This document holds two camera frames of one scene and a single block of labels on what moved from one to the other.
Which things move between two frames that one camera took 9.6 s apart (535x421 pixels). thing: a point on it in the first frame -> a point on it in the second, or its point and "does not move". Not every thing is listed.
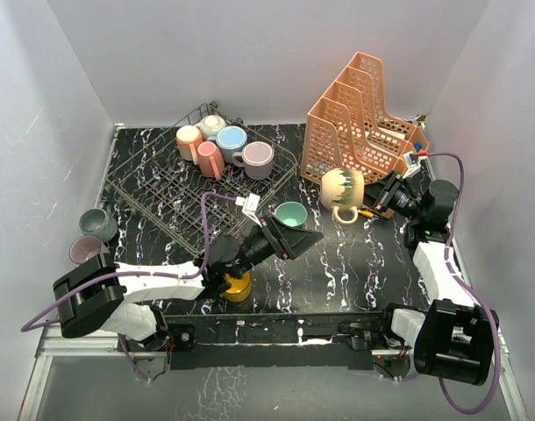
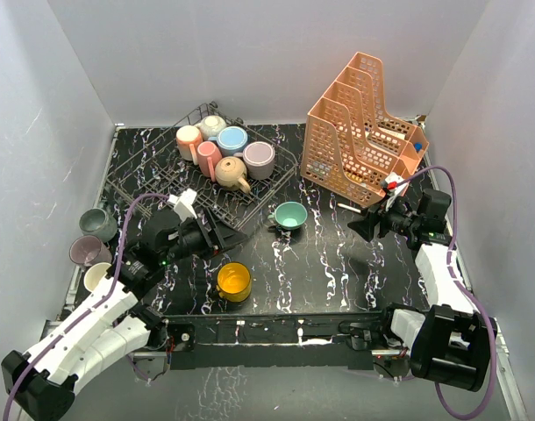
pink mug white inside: x=210 y=160 does not move
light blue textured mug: x=231 y=139 does not move
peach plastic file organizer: x=346 y=128 does not move
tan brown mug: x=342 y=189 -> x=230 y=173
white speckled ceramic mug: x=211 y=125 does not move
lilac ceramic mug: x=256 y=158 does not move
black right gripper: x=374 y=194 -> x=366 y=227
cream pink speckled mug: x=188 y=138 does not move
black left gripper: x=296 y=240 -> x=220 y=236
